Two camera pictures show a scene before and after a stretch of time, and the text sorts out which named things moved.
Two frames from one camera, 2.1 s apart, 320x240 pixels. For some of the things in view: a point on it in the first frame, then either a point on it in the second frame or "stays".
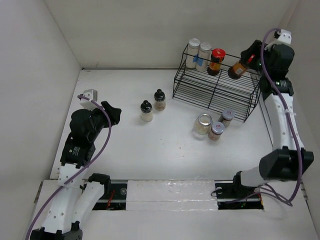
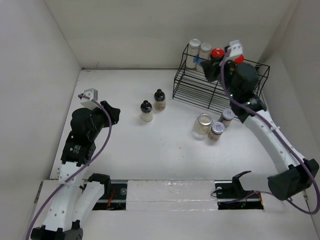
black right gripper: x=254 y=49 to x=210 y=68
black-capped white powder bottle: x=146 y=109 stays
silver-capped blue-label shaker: x=204 y=57 stays
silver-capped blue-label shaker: x=193 y=53 stays
